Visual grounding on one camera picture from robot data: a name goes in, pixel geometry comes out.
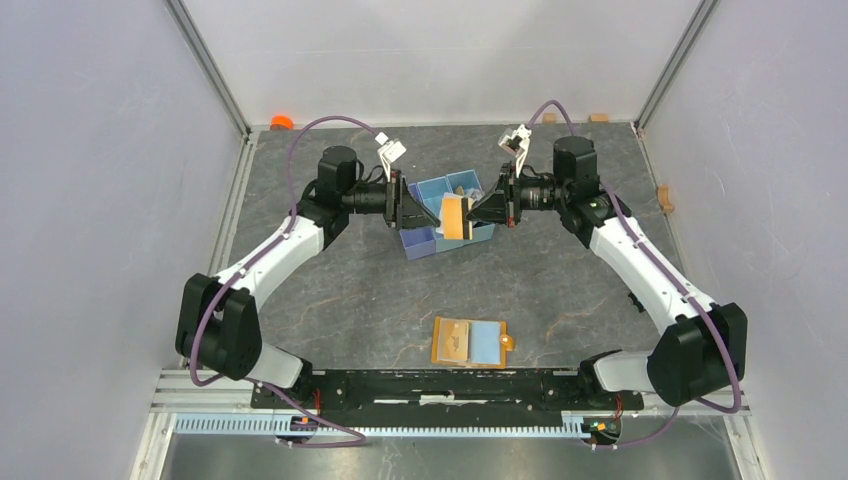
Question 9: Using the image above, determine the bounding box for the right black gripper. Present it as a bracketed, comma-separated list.
[466, 162, 569, 229]

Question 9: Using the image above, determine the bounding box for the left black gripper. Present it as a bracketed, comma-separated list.
[342, 169, 439, 231]

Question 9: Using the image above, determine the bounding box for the stack of credit cards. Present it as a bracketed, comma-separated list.
[454, 186, 485, 203]

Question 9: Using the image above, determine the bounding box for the light blue bin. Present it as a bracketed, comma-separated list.
[417, 176, 466, 253]
[447, 170, 495, 244]

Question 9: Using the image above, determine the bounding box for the gold striped credit card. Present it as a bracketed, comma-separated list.
[440, 194, 473, 241]

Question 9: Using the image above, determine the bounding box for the orange leather card holder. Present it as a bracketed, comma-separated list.
[430, 316, 515, 369]

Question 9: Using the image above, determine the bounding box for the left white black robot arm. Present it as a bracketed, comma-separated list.
[175, 140, 439, 408]

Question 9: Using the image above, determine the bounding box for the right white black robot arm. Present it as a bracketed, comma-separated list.
[464, 129, 748, 414]

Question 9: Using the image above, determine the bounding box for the purple plastic bin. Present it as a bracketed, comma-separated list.
[399, 182, 437, 260]

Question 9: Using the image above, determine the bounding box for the orange round cap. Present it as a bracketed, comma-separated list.
[269, 115, 294, 130]

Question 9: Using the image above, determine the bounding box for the curved wooden piece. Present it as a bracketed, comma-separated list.
[656, 184, 675, 215]

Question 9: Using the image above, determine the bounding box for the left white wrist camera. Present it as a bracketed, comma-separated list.
[374, 132, 406, 178]

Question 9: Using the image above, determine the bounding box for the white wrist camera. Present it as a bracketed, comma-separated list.
[374, 132, 406, 178]
[498, 124, 532, 177]

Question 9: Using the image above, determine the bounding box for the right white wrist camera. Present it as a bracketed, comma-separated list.
[498, 124, 532, 177]

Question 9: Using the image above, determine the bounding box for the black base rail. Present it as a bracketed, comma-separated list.
[286, 368, 644, 428]

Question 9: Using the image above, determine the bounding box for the white slotted cable duct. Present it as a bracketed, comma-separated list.
[173, 413, 590, 440]

